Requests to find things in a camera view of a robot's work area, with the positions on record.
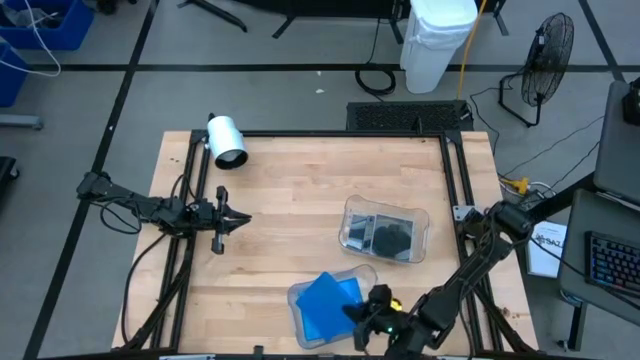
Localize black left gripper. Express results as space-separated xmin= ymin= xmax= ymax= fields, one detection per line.
xmin=192 ymin=186 xmax=253 ymax=255

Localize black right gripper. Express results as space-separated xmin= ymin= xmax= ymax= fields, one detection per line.
xmin=342 ymin=284 xmax=419 ymax=351

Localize clear plastic bin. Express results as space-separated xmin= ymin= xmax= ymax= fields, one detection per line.
xmin=338 ymin=193 xmax=431 ymax=265
xmin=287 ymin=263 xmax=379 ymax=350

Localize white printed paper sheet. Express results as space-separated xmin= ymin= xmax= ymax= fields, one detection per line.
xmin=524 ymin=220 xmax=569 ymax=279

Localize black perforated metal box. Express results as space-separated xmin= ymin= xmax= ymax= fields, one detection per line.
xmin=345 ymin=99 xmax=474 ymax=134

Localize grey desk top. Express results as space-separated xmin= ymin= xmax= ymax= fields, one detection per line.
xmin=557 ymin=188 xmax=640 ymax=326
xmin=592 ymin=79 xmax=640 ymax=206

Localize black folding partition screen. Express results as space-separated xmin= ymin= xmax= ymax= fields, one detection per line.
xmin=234 ymin=0 xmax=501 ymax=21

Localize grey metal beam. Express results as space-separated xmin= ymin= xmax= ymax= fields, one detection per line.
xmin=0 ymin=114 xmax=44 ymax=131

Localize blue storage crate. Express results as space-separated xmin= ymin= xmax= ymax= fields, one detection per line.
xmin=0 ymin=0 xmax=95 ymax=51
xmin=0 ymin=42 xmax=30 ymax=109

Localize black keyboard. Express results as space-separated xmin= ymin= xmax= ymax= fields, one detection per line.
xmin=584 ymin=230 xmax=640 ymax=299

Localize white trash bin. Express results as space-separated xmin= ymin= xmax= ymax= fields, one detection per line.
xmin=398 ymin=0 xmax=479 ymax=95

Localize black floor fan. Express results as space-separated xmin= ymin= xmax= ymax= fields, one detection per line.
xmin=498 ymin=12 xmax=575 ymax=128

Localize black aluminium rig frame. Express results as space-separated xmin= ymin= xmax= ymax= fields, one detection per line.
xmin=112 ymin=128 xmax=539 ymax=360

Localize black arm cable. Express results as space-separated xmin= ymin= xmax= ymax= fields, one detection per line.
xmin=121 ymin=232 xmax=169 ymax=346

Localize coiled black cable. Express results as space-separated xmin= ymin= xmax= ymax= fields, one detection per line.
xmin=354 ymin=17 xmax=397 ymax=97

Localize white cable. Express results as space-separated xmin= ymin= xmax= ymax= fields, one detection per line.
xmin=0 ymin=0 xmax=62 ymax=79

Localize yellow hanging cable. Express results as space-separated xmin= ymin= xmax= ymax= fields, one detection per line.
xmin=457 ymin=0 xmax=489 ymax=100

